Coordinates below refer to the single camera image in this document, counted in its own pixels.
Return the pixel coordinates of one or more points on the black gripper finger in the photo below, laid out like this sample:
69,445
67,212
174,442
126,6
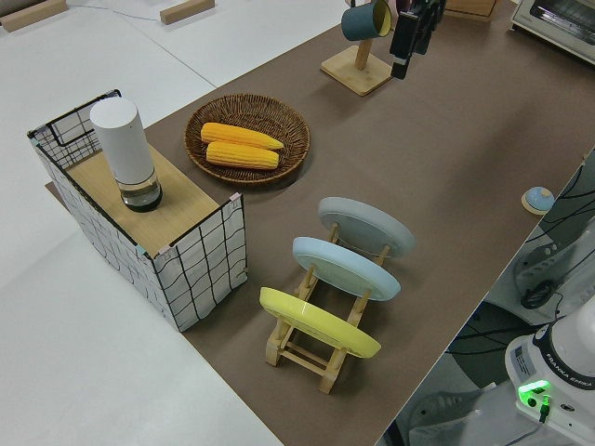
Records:
402,44
424,35

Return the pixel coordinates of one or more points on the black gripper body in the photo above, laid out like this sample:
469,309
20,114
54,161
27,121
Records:
425,7

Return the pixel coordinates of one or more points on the gray plate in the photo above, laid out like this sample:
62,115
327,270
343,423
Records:
367,223

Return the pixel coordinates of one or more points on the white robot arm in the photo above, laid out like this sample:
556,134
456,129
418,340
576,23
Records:
558,371

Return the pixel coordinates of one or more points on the light blue plate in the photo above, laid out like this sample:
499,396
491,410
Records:
344,267

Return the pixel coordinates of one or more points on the yellow plate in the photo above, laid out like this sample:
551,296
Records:
316,320

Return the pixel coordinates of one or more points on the wooden plate rack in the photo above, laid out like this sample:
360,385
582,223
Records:
302,360

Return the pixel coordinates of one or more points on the dark blue mug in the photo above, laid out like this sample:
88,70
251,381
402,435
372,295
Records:
360,21

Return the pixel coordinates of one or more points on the wooden mug tree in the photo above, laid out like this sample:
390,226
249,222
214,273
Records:
358,74

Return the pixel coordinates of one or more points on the brown table mat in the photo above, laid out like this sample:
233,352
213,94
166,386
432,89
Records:
418,162

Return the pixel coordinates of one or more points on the white toaster oven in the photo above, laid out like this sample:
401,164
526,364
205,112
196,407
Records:
558,23

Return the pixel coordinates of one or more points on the brown wicker basket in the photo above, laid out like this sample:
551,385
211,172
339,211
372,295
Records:
293,125

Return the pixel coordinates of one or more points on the yellow corn cob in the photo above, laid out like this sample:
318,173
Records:
237,135
241,157

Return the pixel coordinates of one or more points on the blue and wood call bell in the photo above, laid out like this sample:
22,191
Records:
537,200

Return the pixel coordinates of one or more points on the light wooden block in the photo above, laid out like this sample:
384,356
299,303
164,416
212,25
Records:
186,10
28,14

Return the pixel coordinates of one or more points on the white cylinder bottle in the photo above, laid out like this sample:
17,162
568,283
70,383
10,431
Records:
123,144

